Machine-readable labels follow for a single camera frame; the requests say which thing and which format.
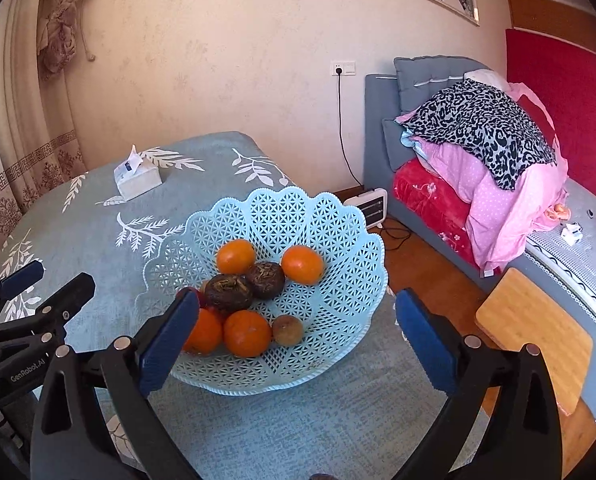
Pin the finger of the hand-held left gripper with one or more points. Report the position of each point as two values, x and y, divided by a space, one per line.
68 300
23 277

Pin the wooden wall panel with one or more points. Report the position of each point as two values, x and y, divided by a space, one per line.
552 10

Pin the small dark brown fruit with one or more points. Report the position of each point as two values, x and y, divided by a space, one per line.
267 280

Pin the small tan round fruit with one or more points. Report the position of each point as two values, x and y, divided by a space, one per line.
288 330

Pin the tissue box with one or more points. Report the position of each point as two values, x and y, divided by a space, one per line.
138 180

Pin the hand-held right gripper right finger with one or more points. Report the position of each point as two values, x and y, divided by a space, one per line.
425 345

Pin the red upholstered headboard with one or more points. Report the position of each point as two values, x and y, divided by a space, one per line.
562 85

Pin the large grey cushion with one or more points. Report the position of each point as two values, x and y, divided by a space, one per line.
427 77

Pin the small white box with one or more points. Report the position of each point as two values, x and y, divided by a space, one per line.
572 234

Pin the wooden stool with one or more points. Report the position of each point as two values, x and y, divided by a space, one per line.
532 335

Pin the small orange object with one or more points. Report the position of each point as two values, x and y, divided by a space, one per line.
557 212

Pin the large dark brown fruit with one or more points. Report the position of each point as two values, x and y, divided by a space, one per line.
229 292

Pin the white wall socket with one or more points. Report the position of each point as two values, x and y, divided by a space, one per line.
344 67

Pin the pink blanket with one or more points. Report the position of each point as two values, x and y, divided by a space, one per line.
507 210

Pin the light blue plastic basket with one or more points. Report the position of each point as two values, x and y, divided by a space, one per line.
328 310

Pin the red floral blanket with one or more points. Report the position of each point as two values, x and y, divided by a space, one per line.
427 210

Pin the grey striped bed sheet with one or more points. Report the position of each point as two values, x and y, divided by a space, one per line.
567 270

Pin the orange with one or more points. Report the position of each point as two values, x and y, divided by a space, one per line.
235 256
302 264
247 334
207 332

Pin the leopard-print cloth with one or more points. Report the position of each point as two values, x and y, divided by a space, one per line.
477 125

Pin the beige patterned curtain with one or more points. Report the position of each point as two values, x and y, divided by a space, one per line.
28 110

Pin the white pillow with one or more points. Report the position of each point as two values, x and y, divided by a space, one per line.
485 79

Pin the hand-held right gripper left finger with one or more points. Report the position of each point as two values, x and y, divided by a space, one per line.
170 345

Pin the white space heater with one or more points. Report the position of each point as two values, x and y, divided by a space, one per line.
370 205

